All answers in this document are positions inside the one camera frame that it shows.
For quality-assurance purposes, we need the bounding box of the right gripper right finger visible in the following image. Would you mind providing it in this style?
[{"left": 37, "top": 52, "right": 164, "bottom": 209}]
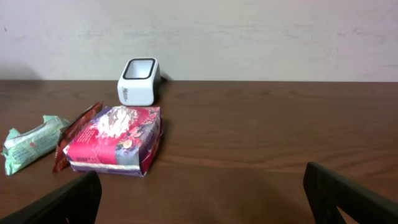
[{"left": 303, "top": 162, "right": 397, "bottom": 223}]

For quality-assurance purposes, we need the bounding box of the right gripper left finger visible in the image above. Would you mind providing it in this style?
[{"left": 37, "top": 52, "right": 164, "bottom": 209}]
[{"left": 1, "top": 171, "right": 102, "bottom": 224}]

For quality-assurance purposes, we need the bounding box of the red brown snack wrapper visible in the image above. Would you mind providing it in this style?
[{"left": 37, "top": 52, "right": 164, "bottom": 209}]
[{"left": 52, "top": 102, "right": 103, "bottom": 173}]

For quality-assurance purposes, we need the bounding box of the red purple tissue pack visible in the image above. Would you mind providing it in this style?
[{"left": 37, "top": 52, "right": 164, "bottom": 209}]
[{"left": 63, "top": 106, "right": 163, "bottom": 177}]

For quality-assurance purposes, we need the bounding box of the green wet wipes pack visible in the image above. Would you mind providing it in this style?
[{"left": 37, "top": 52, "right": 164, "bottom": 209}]
[{"left": 1, "top": 115, "right": 69, "bottom": 175}]

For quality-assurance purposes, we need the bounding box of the white barcode scanner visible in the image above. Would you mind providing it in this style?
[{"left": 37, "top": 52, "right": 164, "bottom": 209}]
[{"left": 117, "top": 57, "right": 161, "bottom": 106}]

